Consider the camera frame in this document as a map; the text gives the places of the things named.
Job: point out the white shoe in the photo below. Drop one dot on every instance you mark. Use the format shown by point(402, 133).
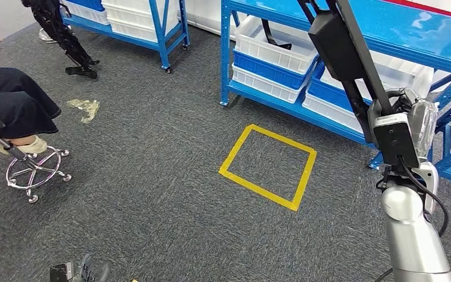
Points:
point(45, 37)

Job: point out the person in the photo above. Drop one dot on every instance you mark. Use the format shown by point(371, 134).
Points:
point(15, 101)

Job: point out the clear plastic scrap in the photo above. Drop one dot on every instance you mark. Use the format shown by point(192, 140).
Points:
point(87, 107)

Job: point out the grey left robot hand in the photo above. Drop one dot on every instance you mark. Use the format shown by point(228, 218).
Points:
point(93, 270)

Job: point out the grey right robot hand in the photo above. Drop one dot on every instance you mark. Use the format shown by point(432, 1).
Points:
point(426, 124)

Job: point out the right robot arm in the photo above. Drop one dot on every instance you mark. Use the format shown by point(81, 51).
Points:
point(412, 241)

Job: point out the black curved part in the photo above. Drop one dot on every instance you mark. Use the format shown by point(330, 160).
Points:
point(270, 37)

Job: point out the black robot legs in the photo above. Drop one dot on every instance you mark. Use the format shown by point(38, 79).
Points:
point(60, 35)

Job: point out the black plastic car part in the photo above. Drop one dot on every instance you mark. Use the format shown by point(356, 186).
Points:
point(336, 46)

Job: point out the blue metal shelf rack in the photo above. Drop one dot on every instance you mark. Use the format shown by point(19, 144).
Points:
point(159, 35)
point(424, 27)

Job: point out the yellow floor tape square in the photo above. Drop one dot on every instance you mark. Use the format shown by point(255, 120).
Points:
point(299, 179)

